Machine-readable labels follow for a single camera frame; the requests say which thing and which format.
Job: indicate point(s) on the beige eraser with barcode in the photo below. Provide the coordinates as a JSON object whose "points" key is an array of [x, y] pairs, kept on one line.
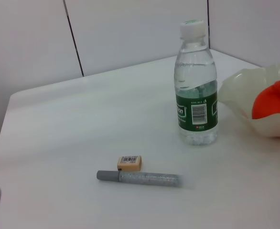
{"points": [[130, 163]]}

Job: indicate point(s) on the clear bottle with green label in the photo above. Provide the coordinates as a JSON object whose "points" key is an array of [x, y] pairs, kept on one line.
{"points": [[195, 112]]}

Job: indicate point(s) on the grey marker pen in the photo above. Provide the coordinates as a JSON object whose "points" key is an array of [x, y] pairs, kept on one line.
{"points": [[142, 179]]}

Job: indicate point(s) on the pale green glass fruit plate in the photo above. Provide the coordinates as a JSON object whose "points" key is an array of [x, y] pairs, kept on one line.
{"points": [[235, 90]]}

